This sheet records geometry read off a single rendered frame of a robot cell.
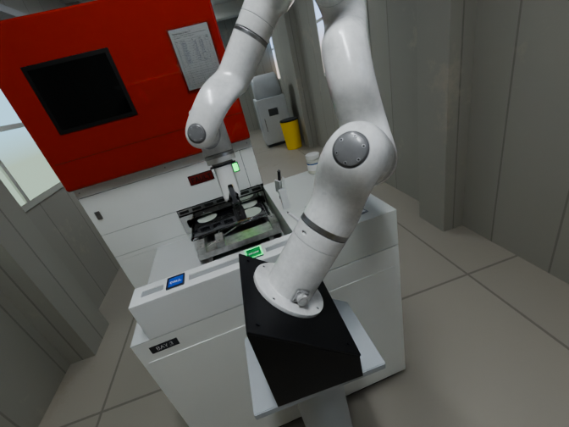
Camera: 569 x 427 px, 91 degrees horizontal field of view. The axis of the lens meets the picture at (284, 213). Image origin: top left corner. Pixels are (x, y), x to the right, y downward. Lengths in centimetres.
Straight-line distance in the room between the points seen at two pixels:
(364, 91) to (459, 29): 164
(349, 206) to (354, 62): 28
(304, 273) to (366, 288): 53
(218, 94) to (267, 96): 558
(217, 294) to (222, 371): 35
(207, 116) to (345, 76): 32
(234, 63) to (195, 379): 103
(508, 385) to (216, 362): 130
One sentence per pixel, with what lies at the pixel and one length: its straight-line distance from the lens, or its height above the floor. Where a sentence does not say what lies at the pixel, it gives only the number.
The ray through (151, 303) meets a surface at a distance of 96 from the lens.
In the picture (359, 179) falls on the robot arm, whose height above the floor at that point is 126.
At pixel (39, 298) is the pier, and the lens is 237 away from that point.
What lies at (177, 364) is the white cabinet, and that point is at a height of 68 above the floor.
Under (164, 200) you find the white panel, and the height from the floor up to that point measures 105.
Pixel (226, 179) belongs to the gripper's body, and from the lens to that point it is 79.
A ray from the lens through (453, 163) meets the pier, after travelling 241.
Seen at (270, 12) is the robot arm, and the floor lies 159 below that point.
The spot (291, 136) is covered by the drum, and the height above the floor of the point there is 26.
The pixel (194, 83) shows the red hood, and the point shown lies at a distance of 131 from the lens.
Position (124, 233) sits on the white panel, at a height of 95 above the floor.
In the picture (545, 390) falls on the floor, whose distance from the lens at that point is 182.
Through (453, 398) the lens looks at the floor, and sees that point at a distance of 169.
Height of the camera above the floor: 147
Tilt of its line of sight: 27 degrees down
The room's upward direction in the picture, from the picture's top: 15 degrees counter-clockwise
